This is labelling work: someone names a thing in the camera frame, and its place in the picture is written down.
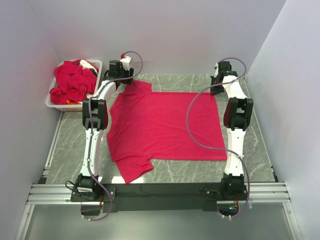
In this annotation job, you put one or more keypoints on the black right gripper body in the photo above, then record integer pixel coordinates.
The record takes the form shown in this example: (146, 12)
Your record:
(216, 90)

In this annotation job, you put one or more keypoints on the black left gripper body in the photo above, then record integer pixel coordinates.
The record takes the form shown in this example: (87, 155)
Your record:
(125, 73)

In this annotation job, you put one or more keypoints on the red t shirt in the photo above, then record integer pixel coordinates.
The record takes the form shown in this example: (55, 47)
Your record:
(147, 125)

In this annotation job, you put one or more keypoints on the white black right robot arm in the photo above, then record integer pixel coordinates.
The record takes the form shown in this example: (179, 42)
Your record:
(236, 120)

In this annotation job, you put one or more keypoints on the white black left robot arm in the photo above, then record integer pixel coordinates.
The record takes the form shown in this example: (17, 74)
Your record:
(95, 120)

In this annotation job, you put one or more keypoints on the white printed garment in basket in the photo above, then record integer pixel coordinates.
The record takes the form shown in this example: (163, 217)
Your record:
(87, 65)

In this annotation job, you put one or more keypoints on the red clothes pile in basket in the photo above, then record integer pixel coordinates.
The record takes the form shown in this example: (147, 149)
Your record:
(73, 84)

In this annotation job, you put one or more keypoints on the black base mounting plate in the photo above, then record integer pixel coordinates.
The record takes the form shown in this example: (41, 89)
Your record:
(158, 197)

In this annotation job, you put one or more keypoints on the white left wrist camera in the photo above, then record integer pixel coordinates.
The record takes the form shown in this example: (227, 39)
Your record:
(126, 61)

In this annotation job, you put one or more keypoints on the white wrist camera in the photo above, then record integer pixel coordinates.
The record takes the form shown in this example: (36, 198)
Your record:
(217, 69)
(126, 61)

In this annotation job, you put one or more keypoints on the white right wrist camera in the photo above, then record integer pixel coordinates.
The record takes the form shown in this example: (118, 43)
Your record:
(217, 69)

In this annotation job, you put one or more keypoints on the aluminium rail frame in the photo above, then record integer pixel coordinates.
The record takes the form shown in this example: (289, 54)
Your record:
(169, 181)

